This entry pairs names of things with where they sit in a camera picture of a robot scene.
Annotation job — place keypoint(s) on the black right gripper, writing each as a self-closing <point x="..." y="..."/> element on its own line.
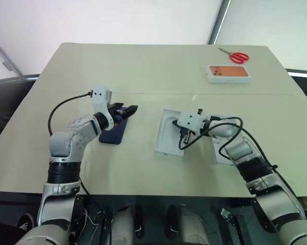
<point x="191" y="134"/>

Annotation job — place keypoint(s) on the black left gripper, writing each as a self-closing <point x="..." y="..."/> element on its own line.
<point x="119" y="112"/>

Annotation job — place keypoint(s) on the white phone box base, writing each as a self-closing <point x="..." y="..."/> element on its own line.
<point x="166" y="137"/>

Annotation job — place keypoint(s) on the dark blue phone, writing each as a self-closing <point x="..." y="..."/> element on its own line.
<point x="114" y="135"/>

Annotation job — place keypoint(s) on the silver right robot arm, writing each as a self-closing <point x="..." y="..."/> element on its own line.
<point x="245" y="150"/>

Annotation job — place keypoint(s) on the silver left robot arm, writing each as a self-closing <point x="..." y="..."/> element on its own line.
<point x="64" y="143"/>

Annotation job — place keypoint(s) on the white phone box lid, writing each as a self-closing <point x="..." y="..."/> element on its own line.
<point x="219" y="153"/>

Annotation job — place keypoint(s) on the phone box with orange print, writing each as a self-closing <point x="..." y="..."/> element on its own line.
<point x="228" y="72"/>

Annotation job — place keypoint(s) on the small metal connector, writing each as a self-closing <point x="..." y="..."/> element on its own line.
<point x="224" y="213"/>

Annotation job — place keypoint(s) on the grey rounded robot thigh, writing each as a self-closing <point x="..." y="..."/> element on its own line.
<point x="123" y="227"/>
<point x="193" y="227"/>

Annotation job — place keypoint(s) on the grey metal pole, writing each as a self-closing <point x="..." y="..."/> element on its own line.
<point x="6" y="60"/>

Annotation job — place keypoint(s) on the black monitor with lit edge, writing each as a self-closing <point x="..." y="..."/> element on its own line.
<point x="302" y="76"/>

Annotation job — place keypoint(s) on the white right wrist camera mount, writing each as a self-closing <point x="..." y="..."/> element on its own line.
<point x="190" y="121"/>

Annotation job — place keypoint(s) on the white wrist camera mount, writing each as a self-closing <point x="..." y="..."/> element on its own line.
<point x="190" y="121"/>
<point x="101" y="95"/>

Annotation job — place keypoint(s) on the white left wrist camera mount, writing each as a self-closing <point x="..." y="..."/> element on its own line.
<point x="101" y="95"/>

